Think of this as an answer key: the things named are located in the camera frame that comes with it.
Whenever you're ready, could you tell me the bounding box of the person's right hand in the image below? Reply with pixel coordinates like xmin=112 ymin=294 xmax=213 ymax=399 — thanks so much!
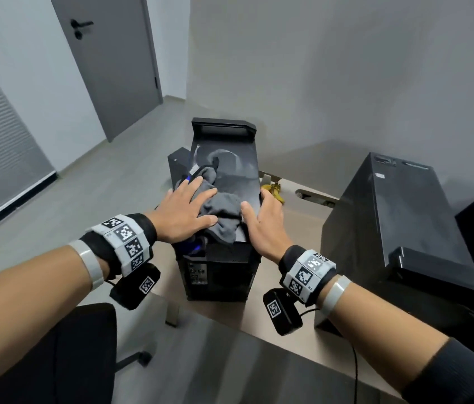
xmin=240 ymin=189 xmax=295 ymax=265

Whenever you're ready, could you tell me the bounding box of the person's left hand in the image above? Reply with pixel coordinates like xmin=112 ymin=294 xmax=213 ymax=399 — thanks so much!
xmin=144 ymin=176 xmax=220 ymax=245

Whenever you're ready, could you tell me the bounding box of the grey cleaning cloth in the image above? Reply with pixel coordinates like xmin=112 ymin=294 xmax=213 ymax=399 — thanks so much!
xmin=174 ymin=157 xmax=248 ymax=254

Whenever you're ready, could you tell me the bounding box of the black device with blue light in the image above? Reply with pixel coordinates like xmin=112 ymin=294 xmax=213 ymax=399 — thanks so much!
xmin=172 ymin=117 xmax=262 ymax=302

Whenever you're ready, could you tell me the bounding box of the black Lenovo tower case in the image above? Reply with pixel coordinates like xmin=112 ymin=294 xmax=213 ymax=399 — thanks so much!
xmin=314 ymin=152 xmax=474 ymax=362

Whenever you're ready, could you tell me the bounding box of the person's right forearm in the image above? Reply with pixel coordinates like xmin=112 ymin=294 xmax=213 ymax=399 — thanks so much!
xmin=325 ymin=286 xmax=474 ymax=404

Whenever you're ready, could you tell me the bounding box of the person's left forearm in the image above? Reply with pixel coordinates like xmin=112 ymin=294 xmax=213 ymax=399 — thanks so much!
xmin=0 ymin=246 xmax=111 ymax=404

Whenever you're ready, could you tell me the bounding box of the black floor box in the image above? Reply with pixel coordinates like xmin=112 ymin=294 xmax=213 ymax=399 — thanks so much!
xmin=167 ymin=146 xmax=192 ymax=186

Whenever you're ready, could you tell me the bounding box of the right wrist marker band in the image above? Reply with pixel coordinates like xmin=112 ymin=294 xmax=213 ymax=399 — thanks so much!
xmin=278 ymin=245 xmax=338 ymax=307

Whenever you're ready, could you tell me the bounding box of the wrist marker band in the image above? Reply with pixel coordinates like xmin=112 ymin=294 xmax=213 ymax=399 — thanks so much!
xmin=278 ymin=245 xmax=338 ymax=307
xmin=79 ymin=213 xmax=158 ymax=279

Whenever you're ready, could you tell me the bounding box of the left wrist marker band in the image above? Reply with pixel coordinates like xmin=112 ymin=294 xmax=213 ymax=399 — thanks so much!
xmin=79 ymin=213 xmax=158 ymax=279

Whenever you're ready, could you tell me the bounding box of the metal desk leg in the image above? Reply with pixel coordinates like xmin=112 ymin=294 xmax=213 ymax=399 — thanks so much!
xmin=164 ymin=302 xmax=181 ymax=328

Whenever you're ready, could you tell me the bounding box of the grey door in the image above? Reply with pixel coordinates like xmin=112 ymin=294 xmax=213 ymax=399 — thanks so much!
xmin=50 ymin=0 xmax=164 ymax=143

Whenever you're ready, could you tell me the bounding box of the black office chair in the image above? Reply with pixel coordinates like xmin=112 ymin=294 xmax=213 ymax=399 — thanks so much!
xmin=0 ymin=302 xmax=153 ymax=404

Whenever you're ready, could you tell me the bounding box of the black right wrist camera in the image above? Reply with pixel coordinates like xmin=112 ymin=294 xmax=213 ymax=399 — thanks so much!
xmin=263 ymin=288 xmax=304 ymax=336

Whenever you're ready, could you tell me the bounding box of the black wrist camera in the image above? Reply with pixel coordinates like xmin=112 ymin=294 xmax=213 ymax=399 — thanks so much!
xmin=109 ymin=263 xmax=161 ymax=311
xmin=263 ymin=288 xmax=304 ymax=336

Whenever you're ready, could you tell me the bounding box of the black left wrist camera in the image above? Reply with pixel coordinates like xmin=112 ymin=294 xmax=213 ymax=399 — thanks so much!
xmin=109 ymin=263 xmax=161 ymax=311

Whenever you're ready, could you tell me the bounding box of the white right wrist strap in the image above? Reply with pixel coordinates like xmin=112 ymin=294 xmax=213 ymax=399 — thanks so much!
xmin=320 ymin=275 xmax=352 ymax=317

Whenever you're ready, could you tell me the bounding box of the white wrist strap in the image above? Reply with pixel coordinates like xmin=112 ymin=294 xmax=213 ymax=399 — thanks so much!
xmin=68 ymin=239 xmax=105 ymax=291
xmin=320 ymin=275 xmax=352 ymax=317

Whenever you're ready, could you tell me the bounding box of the white left wrist strap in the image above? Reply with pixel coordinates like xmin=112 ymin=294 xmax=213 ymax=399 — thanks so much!
xmin=68 ymin=239 xmax=105 ymax=291

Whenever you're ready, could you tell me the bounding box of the black floor cable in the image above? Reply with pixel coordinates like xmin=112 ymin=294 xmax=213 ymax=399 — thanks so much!
xmin=348 ymin=340 xmax=359 ymax=404

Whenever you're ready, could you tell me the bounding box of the black door handle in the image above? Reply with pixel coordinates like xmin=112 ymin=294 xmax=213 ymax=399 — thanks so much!
xmin=70 ymin=19 xmax=95 ymax=40

